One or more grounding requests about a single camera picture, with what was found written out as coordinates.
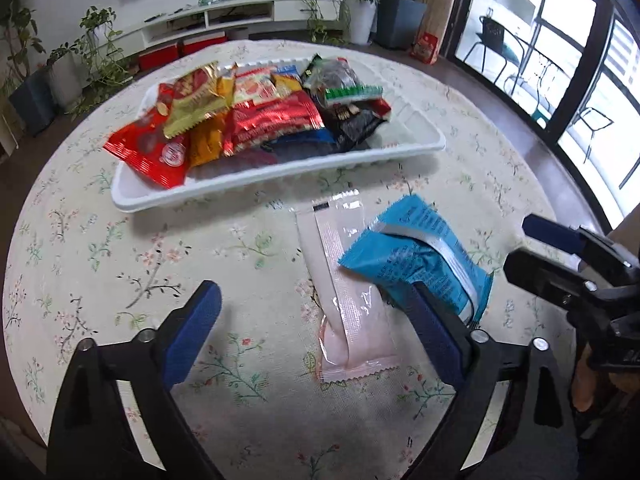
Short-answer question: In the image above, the large red snack packet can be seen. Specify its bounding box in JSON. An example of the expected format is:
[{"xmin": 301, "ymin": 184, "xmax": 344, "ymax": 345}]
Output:
[{"xmin": 103, "ymin": 82, "xmax": 193, "ymax": 190}]

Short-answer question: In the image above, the long pale pink packet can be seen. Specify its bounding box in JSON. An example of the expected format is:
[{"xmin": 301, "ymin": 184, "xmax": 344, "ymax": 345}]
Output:
[{"xmin": 295, "ymin": 189, "xmax": 401, "ymax": 386}]

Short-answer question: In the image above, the floral tablecloth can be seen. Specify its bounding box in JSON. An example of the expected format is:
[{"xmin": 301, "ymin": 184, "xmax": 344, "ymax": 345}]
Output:
[{"xmin": 2, "ymin": 37, "xmax": 576, "ymax": 480}]

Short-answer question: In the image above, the orange snack packet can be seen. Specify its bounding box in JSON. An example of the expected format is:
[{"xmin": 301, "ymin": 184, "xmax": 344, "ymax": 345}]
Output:
[{"xmin": 187, "ymin": 110, "xmax": 228, "ymax": 168}]

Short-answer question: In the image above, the blue snack packet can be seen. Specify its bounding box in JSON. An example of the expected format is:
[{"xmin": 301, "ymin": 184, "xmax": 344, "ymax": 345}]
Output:
[{"xmin": 260, "ymin": 127, "xmax": 336, "ymax": 158}]

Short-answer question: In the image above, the small yellow snack packet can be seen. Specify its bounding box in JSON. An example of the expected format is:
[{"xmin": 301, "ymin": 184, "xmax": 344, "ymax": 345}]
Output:
[{"xmin": 272, "ymin": 65, "xmax": 303, "ymax": 96}]

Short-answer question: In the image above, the black metal chair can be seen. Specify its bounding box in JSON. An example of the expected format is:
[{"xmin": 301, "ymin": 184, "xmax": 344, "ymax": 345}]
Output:
[{"xmin": 462, "ymin": 7, "xmax": 538, "ymax": 86}]

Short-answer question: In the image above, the trailing green plant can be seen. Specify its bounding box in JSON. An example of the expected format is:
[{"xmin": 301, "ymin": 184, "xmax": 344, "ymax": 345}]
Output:
[{"xmin": 80, "ymin": 6, "xmax": 133, "ymax": 91}]

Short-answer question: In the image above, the potted plant grey pot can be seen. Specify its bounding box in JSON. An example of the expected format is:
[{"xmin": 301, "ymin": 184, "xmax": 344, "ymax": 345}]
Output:
[{"xmin": 47, "ymin": 42, "xmax": 83, "ymax": 108}]

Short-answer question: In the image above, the long red snack packet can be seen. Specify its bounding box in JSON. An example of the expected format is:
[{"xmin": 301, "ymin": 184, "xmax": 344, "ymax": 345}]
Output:
[{"xmin": 222, "ymin": 95, "xmax": 325, "ymax": 157}]

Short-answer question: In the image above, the black snack packet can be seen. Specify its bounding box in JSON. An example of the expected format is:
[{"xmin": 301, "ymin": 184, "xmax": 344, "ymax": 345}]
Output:
[{"xmin": 320, "ymin": 100, "xmax": 391, "ymax": 153}]

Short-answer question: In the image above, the white television cabinet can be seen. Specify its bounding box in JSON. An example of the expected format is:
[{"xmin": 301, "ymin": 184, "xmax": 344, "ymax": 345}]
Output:
[{"xmin": 107, "ymin": 0, "xmax": 351, "ymax": 61}]

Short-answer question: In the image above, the black outdoor table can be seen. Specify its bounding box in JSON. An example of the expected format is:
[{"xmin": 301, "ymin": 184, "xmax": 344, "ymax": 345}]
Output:
[{"xmin": 505, "ymin": 50, "xmax": 616, "ymax": 161}]

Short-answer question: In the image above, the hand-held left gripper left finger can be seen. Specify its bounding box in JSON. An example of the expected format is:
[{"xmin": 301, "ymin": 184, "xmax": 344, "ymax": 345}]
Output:
[{"xmin": 47, "ymin": 280, "xmax": 223, "ymax": 480}]

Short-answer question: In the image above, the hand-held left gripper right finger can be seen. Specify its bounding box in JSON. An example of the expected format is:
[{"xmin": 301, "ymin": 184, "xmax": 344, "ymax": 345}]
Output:
[{"xmin": 402, "ymin": 282, "xmax": 578, "ymax": 480}]

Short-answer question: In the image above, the gold red snack packet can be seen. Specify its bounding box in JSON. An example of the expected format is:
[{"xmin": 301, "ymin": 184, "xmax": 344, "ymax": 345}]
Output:
[{"xmin": 162, "ymin": 61, "xmax": 236, "ymax": 138}]

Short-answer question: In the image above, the green white snack packet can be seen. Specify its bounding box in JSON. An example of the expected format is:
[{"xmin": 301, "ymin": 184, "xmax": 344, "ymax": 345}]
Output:
[{"xmin": 324, "ymin": 85, "xmax": 385, "ymax": 106}]

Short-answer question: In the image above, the dark clear snack packet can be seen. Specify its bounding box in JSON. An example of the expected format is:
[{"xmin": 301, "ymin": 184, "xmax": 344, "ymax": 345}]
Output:
[{"xmin": 301, "ymin": 55, "xmax": 360, "ymax": 96}]

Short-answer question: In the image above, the person's right hand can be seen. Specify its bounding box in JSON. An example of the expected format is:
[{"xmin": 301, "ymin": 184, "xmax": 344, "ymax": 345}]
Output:
[{"xmin": 571, "ymin": 345, "xmax": 640, "ymax": 413}]

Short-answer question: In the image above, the pale red white snack packet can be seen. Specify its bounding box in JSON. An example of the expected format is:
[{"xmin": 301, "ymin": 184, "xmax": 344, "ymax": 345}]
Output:
[{"xmin": 232, "ymin": 66, "xmax": 281, "ymax": 106}]

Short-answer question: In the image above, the white plastic tray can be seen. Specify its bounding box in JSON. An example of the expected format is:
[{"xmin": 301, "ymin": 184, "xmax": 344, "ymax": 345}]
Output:
[{"xmin": 111, "ymin": 57, "xmax": 447, "ymax": 212}]

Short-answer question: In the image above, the teal snack packet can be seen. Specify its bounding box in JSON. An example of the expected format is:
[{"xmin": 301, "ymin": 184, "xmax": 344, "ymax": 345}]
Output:
[{"xmin": 337, "ymin": 194, "xmax": 493, "ymax": 323}]

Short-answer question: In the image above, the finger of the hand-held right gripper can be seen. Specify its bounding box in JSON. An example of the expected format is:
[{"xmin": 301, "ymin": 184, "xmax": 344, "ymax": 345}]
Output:
[
  {"xmin": 502, "ymin": 246, "xmax": 608, "ymax": 313},
  {"xmin": 522, "ymin": 214, "xmax": 640, "ymax": 281}
]

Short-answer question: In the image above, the large leaf plant dark pot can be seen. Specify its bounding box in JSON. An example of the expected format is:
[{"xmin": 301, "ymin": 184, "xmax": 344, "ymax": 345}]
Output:
[{"xmin": 365, "ymin": 0, "xmax": 431, "ymax": 51}]

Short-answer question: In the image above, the black window frame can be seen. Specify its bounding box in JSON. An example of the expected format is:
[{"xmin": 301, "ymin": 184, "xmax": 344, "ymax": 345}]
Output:
[{"xmin": 440, "ymin": 0, "xmax": 640, "ymax": 231}]

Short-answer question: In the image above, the potted plant dark blue pot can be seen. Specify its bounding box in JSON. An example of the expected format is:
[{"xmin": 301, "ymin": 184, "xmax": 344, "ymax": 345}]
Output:
[{"xmin": 0, "ymin": 0, "xmax": 56, "ymax": 136}]

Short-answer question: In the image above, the bushy plant tall white pot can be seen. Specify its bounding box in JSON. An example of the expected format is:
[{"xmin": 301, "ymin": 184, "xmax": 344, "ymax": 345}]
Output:
[{"xmin": 335, "ymin": 0, "xmax": 383, "ymax": 46}]

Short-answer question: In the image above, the red bag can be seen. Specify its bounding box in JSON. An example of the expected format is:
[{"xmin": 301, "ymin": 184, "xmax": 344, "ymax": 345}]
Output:
[{"xmin": 410, "ymin": 32, "xmax": 441, "ymax": 65}]

